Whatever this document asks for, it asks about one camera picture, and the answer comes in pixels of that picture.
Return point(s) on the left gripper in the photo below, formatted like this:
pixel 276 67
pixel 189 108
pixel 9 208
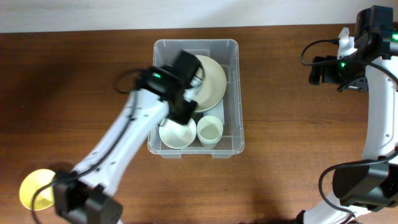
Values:
pixel 193 106

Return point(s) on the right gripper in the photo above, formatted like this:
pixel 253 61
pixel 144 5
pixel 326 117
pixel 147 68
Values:
pixel 328 76

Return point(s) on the small white bowl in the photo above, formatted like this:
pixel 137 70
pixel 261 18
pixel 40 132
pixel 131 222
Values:
pixel 177 136

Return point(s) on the cream cup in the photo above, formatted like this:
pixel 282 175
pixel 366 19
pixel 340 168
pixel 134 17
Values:
pixel 209 129

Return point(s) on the cream bowl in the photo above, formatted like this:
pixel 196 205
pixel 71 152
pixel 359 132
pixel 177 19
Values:
pixel 214 84

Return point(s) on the small yellow bowl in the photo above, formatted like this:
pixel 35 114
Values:
pixel 33 182

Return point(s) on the green cup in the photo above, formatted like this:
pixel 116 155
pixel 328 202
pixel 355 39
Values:
pixel 210 144

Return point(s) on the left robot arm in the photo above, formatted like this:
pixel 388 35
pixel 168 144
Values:
pixel 85 195

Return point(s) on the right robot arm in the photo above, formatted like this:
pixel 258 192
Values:
pixel 367 62

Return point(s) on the white label in container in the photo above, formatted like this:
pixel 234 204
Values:
pixel 218 111

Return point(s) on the clear plastic storage container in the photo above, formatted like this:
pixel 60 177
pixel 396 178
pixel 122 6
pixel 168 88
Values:
pixel 226 53

